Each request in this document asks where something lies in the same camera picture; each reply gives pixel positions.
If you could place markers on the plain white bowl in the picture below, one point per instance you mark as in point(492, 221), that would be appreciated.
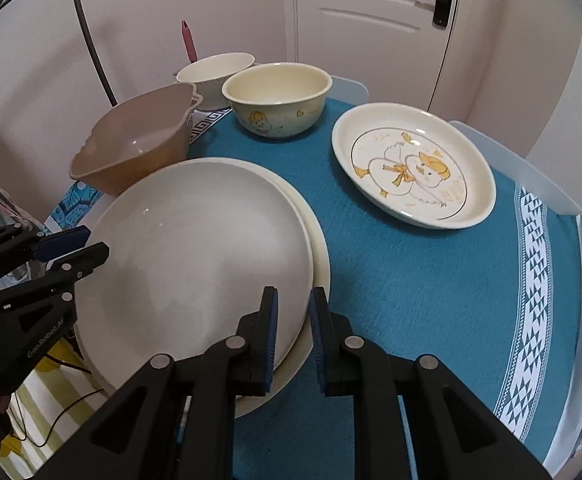
point(206, 80)

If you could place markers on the grey curved tube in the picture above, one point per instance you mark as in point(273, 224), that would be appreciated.
point(84, 25)

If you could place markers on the large cream plate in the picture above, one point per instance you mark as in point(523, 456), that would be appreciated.
point(322, 265)

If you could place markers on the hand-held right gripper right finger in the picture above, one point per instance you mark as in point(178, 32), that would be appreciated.
point(317, 345)

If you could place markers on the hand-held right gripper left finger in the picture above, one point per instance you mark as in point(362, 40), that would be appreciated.
point(271, 345)

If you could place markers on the yellow green striped blanket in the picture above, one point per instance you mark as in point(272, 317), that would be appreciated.
point(31, 395)

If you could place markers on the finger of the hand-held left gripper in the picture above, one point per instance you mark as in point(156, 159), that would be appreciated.
point(86, 257)
point(63, 241)

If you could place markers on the large white plate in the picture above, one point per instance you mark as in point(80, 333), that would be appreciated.
point(196, 260)

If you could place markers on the brown plate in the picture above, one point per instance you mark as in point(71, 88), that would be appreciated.
point(136, 135)

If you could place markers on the teal tablecloth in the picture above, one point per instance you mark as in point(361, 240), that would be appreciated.
point(396, 285)

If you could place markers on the cream duck print bowl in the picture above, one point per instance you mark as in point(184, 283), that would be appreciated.
point(271, 120)

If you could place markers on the white panel door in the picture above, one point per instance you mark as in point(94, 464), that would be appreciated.
point(371, 35)

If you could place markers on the duck print plate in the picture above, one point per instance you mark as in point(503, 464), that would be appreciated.
point(421, 170)

